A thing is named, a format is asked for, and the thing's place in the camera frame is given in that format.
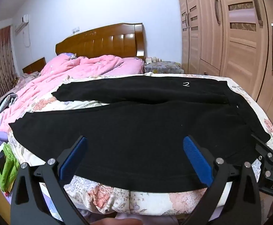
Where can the black pants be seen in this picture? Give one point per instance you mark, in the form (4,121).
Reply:
(127,133)

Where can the pink and purple quilt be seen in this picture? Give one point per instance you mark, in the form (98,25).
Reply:
(56,75)

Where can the large wooden headboard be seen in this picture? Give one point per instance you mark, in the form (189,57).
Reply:
(103,39)

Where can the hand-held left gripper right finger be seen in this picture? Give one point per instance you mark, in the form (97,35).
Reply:
(197,161)

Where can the cream floral blanket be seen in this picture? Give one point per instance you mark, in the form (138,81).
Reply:
(108,192)

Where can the white air conditioner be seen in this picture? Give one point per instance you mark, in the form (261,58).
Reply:
(21,23)

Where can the small wooden headboard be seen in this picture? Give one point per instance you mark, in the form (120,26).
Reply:
(34,66)

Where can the green printed cloth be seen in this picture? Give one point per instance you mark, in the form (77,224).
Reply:
(10,168)

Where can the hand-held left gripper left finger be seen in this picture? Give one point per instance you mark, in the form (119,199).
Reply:
(73,159)

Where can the nightstand with floral cover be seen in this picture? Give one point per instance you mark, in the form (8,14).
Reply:
(162,66)

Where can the light wooden wardrobe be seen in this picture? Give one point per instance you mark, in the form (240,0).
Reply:
(239,51)

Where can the white wall socket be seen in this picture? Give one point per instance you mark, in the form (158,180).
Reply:
(75,30)

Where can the black tablet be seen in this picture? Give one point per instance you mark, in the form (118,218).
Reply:
(1,164)

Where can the grey blue garment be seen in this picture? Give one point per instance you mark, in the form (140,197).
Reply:
(4,105)

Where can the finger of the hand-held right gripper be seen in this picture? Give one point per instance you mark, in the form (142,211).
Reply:
(264,148)

